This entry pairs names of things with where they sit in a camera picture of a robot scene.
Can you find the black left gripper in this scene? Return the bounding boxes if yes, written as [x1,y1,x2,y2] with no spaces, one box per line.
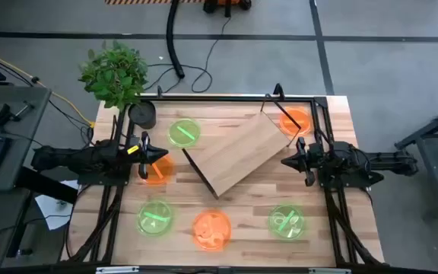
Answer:
[126,131,170,180]

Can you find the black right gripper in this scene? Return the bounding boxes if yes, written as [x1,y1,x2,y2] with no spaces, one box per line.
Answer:
[281,136,322,188]

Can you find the translucent orange plastic plate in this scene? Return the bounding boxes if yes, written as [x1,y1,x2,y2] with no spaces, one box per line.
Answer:
[139,154,175,186]
[192,209,233,252]
[278,106,314,138]

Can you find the translucent green plastic plate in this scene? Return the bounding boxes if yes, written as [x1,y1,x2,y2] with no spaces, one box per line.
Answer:
[267,204,306,241]
[167,117,202,148]
[135,200,173,237]

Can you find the black plant pot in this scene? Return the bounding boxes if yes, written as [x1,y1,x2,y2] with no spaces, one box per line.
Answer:
[127,100,157,130]

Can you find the green leafy plant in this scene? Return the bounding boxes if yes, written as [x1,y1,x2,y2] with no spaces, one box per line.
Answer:
[78,40,150,111]

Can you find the white paper sheet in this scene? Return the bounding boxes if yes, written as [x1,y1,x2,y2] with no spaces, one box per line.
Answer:
[34,180,80,231]

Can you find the grey desk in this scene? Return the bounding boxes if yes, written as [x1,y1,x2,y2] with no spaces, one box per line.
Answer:
[0,85,52,192]

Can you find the black orange hazard striped mat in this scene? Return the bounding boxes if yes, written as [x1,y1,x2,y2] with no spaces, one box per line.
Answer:
[104,0,205,5]

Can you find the black clamp tool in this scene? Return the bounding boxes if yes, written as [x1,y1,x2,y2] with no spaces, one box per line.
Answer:
[0,101,37,129]

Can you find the orange and black machine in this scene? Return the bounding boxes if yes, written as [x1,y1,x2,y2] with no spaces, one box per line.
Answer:
[202,0,252,18]

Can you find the black aluminium table frame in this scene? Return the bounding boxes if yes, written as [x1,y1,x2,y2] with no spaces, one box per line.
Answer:
[57,82,391,274]

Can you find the thin black cable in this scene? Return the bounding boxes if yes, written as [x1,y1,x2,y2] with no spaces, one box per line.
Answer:
[144,17,232,94]

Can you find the yellow cable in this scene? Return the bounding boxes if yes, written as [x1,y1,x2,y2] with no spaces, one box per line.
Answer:
[0,43,97,129]

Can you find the silver metal bracket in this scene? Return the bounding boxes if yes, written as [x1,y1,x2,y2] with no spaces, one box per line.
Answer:
[95,266,141,274]
[308,267,352,274]

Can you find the black corrugated hose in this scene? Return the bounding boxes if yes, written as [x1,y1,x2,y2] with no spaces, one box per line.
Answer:
[165,0,186,80]

